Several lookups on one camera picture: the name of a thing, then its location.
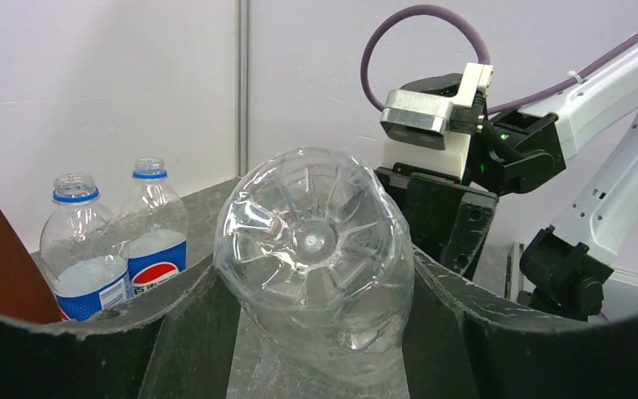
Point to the aluminium frame post right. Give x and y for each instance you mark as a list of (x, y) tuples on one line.
[(242, 86)]

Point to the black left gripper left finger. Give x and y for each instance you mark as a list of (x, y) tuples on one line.
[(176, 341)]

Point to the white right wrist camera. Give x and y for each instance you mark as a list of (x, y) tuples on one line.
[(429, 122)]

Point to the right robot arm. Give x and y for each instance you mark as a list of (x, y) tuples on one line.
[(569, 267)]

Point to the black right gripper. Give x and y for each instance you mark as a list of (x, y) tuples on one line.
[(448, 221)]

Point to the clear unlabelled plastic bottle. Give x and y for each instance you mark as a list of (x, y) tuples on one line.
[(320, 257)]

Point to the Pepsi bottle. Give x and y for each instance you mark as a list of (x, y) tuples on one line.
[(84, 249), (156, 222)]

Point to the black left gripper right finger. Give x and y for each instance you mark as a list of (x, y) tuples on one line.
[(462, 341)]

